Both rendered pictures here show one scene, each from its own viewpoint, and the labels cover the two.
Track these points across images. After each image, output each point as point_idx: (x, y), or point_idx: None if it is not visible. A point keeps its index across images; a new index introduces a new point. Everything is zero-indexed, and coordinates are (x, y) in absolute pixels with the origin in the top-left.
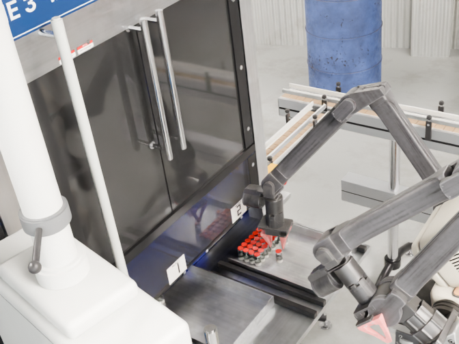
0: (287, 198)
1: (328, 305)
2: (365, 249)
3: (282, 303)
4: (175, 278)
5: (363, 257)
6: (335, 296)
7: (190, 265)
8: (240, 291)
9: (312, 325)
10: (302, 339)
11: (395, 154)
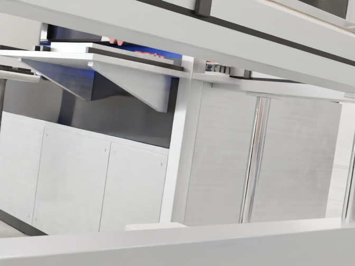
0: (213, 78)
1: (43, 56)
2: (86, 47)
3: None
4: (105, 39)
5: (82, 55)
6: (49, 56)
7: (115, 41)
8: None
9: (29, 54)
10: (21, 55)
11: (354, 134)
